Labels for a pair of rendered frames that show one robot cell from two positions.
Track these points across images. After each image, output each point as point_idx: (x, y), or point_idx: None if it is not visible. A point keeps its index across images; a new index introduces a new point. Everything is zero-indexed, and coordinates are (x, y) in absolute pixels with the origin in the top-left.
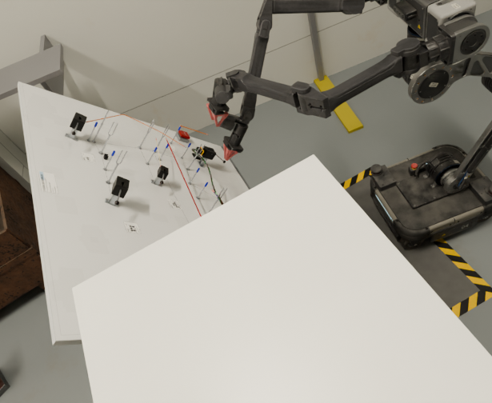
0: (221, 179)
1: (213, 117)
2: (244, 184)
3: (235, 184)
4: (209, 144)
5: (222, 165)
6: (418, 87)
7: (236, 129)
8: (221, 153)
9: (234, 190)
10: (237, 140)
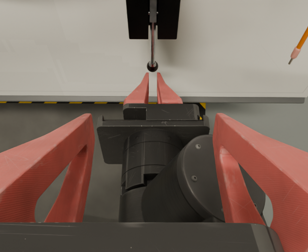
0: (76, 16)
1: (221, 145)
2: (102, 92)
3: (81, 64)
4: None
5: (188, 59)
6: None
7: (139, 208)
8: (261, 82)
9: (27, 42)
10: (122, 169)
